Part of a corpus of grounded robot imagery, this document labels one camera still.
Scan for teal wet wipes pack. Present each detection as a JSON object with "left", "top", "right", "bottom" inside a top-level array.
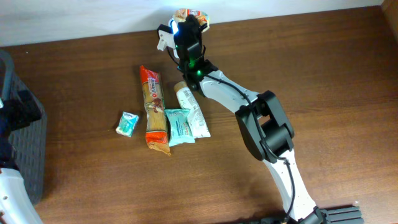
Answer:
[{"left": 165, "top": 109, "right": 195, "bottom": 147}]

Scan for grey arm base mount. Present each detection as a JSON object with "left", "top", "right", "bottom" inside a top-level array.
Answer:
[{"left": 321, "top": 206, "right": 364, "bottom": 224}]

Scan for white barcode scanner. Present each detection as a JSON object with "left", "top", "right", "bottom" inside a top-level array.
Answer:
[{"left": 169, "top": 19, "right": 179, "bottom": 59}]

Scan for grey plastic mesh basket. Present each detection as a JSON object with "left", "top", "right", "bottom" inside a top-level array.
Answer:
[{"left": 1, "top": 50, "right": 47, "bottom": 205}]

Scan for white tube brown cap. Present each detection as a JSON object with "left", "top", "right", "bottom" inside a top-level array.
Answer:
[{"left": 174, "top": 81, "right": 211, "bottom": 139}]

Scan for small teal tissue pack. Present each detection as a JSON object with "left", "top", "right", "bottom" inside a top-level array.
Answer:
[{"left": 116, "top": 111, "right": 139, "bottom": 138}]

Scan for orange spaghetti packet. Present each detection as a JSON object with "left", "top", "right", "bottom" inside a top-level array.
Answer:
[{"left": 140, "top": 65, "right": 172, "bottom": 156}]

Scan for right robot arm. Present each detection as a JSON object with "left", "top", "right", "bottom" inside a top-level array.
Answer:
[{"left": 170, "top": 14, "right": 327, "bottom": 223}]

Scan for right camera black cable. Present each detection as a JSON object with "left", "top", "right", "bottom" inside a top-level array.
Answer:
[{"left": 166, "top": 45, "right": 296, "bottom": 222}]

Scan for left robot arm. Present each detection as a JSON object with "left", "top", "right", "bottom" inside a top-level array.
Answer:
[{"left": 1, "top": 90, "right": 42, "bottom": 223}]

